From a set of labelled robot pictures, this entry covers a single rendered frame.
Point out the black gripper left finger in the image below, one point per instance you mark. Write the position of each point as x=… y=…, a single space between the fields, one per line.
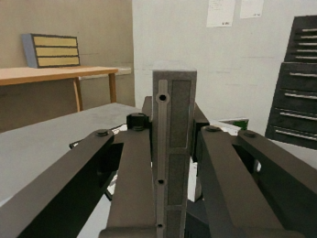
x=59 y=201

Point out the grey flat mat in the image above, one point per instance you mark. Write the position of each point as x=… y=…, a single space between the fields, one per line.
x=97 y=220

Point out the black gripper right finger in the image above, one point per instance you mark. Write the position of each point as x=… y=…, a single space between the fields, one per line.
x=231 y=189

